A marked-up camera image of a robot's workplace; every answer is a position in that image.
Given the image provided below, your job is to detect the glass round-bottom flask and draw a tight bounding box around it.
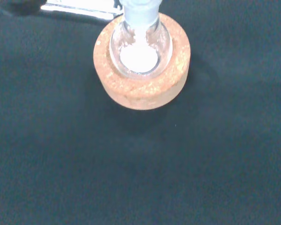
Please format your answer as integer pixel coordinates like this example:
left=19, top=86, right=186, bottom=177
left=109, top=0, right=174, bottom=77

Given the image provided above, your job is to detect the black bench cloth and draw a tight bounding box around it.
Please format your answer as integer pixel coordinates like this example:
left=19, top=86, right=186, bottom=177
left=0, top=0, right=281, bottom=225

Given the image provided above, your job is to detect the cork ring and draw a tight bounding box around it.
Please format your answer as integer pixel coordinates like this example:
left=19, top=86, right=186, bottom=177
left=93, top=12, right=192, bottom=111

